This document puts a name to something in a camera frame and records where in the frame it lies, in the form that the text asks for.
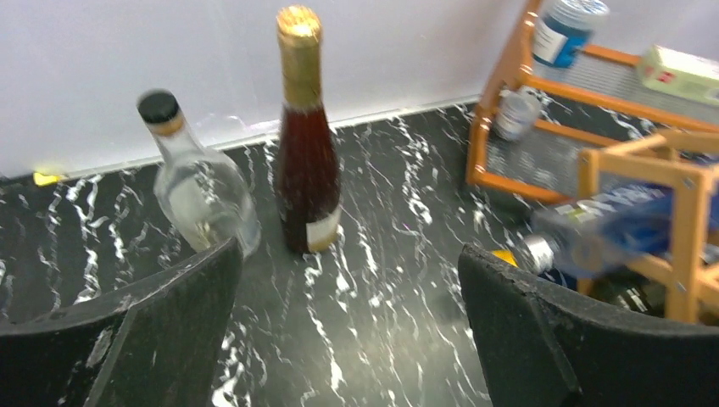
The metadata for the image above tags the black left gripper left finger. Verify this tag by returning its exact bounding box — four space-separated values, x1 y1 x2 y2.
1 239 243 406

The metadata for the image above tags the green white box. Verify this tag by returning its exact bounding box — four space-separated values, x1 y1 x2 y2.
636 45 718 106

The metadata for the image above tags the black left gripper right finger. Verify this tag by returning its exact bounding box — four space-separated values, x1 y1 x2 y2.
458 244 718 406

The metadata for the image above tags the blue square bottle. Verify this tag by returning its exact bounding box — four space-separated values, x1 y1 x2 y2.
522 182 719 279

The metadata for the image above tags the orange wooden shelf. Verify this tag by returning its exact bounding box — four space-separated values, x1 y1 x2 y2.
465 1 718 204

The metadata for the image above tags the blue white jar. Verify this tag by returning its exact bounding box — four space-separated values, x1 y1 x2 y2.
532 0 610 69

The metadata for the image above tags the clear glass bottle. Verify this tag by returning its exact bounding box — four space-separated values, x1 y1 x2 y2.
137 89 261 258

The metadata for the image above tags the dark red wine bottle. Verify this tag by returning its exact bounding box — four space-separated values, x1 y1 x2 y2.
274 5 342 254

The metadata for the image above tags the yellow capped bottle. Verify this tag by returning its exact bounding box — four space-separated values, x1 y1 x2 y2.
492 249 517 267

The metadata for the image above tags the small clear plastic bottle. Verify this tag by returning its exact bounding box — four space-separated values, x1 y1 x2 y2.
494 87 542 142

